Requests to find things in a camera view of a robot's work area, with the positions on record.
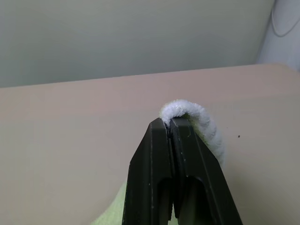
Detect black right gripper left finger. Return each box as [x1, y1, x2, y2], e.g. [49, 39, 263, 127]
[122, 117, 176, 225]

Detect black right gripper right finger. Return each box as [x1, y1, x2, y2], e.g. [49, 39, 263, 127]
[169, 117, 244, 225]

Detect green and white towel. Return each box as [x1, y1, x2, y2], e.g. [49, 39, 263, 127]
[89, 99, 229, 225]

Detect white cable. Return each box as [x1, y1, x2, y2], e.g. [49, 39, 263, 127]
[271, 0, 300, 37]

